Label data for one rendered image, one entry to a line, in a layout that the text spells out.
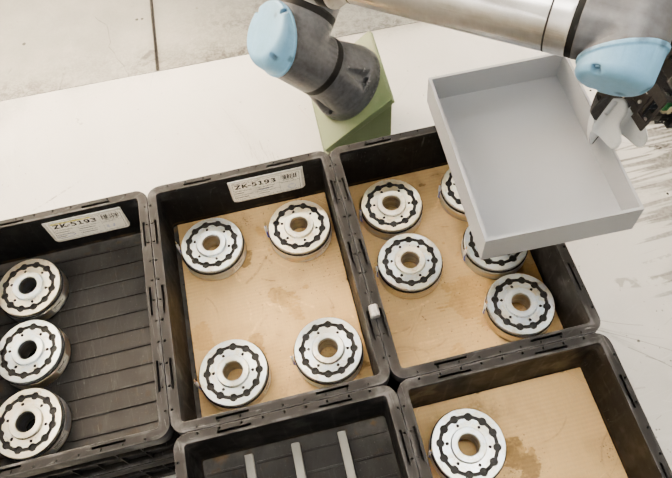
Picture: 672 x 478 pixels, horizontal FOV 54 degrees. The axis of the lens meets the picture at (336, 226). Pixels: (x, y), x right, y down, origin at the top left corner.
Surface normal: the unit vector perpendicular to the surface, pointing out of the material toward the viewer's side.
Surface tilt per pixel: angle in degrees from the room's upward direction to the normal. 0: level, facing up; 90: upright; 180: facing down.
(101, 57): 0
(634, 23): 27
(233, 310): 0
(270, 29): 46
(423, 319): 0
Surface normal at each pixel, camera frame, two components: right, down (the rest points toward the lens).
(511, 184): -0.07, -0.49
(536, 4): -0.38, 0.13
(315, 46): 0.68, 0.22
